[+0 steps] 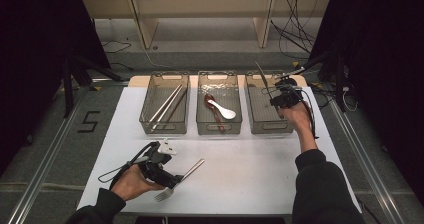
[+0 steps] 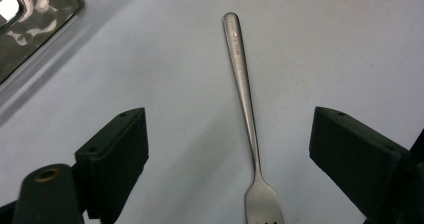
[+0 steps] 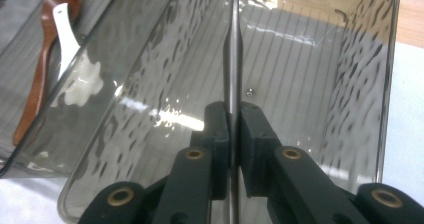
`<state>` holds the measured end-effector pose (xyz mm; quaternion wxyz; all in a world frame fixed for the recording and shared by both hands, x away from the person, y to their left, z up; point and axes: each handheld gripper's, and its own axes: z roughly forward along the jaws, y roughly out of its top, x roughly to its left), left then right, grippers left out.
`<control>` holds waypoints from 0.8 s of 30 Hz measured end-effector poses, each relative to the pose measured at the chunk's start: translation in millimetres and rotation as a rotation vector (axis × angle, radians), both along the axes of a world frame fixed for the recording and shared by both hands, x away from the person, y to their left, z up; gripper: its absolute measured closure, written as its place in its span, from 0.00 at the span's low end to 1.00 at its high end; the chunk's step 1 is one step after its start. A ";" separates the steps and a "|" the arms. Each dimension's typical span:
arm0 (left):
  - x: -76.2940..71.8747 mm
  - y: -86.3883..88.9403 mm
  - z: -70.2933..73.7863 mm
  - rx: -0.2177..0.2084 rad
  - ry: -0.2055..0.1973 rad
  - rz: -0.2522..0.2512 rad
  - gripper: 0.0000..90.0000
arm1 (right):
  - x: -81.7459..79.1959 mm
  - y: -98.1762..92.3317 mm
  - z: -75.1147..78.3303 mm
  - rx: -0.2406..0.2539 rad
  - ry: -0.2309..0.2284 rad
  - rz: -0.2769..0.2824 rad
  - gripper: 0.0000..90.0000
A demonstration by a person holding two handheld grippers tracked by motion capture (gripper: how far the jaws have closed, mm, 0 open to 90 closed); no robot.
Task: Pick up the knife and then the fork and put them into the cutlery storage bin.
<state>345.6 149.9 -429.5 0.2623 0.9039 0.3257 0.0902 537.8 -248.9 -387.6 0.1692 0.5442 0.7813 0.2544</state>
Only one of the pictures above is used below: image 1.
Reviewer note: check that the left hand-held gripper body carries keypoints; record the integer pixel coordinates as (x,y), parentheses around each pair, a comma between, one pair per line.
(156,172)

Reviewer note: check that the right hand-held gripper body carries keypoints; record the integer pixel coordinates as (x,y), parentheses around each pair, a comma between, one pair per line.
(290,97)

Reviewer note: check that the metal table knife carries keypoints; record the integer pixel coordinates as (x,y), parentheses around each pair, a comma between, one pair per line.
(261,75)

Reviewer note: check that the metal fork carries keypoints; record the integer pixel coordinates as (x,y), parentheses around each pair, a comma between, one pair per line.
(195,166)

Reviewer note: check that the translucent grey storage bin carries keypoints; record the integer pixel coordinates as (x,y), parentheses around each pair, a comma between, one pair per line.
(218,84)
(260,117)
(165,104)

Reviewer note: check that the white ceramic spoon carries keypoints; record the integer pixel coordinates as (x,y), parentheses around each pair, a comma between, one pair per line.
(228,113)

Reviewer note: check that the brown wooden spoon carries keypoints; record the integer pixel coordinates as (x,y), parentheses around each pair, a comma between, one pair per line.
(210,100)

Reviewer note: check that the person's right hand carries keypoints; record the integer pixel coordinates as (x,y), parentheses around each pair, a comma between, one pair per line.
(298,117)

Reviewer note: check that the person's left hand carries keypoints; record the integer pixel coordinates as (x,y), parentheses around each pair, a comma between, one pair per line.
(133,185)

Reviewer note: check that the black metal stand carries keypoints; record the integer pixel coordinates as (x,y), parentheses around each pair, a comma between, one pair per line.
(68,90)
(339,84)

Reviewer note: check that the black curtain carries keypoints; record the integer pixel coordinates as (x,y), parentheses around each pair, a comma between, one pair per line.
(383,67)
(33,50)

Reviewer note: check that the aluminium floor rail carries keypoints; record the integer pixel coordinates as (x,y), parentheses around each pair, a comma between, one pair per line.
(43,170)
(366,160)

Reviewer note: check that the light wooden shelf frame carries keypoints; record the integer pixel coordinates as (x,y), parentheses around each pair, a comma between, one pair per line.
(146,24)

